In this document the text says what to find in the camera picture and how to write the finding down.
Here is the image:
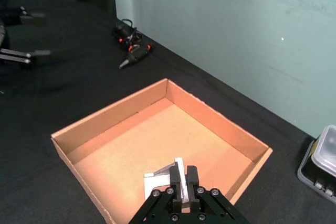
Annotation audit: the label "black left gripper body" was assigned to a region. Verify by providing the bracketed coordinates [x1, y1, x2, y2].
[0, 18, 10, 49]

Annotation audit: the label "black table cloth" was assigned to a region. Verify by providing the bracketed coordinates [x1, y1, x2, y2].
[0, 3, 336, 224]

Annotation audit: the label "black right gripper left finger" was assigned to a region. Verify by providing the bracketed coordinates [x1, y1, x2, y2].
[128, 165, 183, 224]

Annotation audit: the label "clear plastic case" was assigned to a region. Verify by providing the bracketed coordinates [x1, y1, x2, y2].
[297, 124, 336, 198]

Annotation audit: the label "black corded tool orange parts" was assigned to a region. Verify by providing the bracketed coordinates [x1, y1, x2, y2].
[112, 18, 155, 70]

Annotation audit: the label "shallow brown cardboard tray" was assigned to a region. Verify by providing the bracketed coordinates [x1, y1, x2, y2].
[50, 78, 274, 224]

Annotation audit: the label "plain pale wall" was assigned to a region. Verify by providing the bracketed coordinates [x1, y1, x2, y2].
[112, 0, 336, 140]

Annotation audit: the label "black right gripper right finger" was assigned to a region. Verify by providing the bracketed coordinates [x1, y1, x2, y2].
[186, 165, 250, 224]

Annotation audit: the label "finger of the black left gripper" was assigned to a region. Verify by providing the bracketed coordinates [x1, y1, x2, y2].
[0, 48, 52, 65]
[10, 6, 47, 27]

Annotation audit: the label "white three-armed plastic piece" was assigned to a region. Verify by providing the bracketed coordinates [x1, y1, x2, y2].
[143, 157, 191, 213]

